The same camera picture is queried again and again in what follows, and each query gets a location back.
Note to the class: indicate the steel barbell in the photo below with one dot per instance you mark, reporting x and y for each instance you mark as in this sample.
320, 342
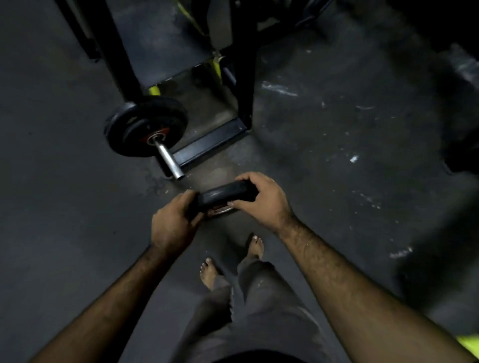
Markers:
168, 159

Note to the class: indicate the person's left hand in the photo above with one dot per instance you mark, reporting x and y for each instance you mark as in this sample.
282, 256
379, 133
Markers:
172, 226

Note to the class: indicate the person's right thumb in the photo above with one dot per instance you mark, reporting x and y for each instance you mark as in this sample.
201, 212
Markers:
243, 204

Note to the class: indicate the black metal rack frame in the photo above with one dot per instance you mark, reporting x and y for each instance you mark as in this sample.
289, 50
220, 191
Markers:
224, 74

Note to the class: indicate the person's grey trousers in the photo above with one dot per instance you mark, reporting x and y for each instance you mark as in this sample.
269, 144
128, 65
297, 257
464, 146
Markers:
258, 318

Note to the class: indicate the person's left foot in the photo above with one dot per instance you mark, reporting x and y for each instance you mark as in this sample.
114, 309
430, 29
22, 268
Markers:
208, 273

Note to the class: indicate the small black weight plate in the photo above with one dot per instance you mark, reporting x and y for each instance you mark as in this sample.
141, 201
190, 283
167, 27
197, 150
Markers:
224, 194

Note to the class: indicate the person's right foot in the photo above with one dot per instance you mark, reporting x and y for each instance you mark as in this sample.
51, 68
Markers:
256, 246

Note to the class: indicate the person's right forearm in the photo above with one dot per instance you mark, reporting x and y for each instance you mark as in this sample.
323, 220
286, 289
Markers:
359, 299

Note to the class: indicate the person's foot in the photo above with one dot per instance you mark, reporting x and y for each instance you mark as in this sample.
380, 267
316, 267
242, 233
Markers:
256, 246
208, 273

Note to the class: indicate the black weight plate with red hub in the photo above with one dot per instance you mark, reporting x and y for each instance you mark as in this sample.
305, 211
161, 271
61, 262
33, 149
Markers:
161, 123

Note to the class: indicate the person's left thumb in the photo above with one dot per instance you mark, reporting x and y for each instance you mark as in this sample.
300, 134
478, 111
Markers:
197, 221

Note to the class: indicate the large black weight plate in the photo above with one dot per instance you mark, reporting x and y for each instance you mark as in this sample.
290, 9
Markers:
127, 127

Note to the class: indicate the person's right hand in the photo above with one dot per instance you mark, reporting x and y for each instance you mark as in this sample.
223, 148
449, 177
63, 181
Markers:
267, 205

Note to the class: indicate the person's left forearm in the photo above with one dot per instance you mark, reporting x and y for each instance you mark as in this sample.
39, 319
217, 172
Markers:
112, 310

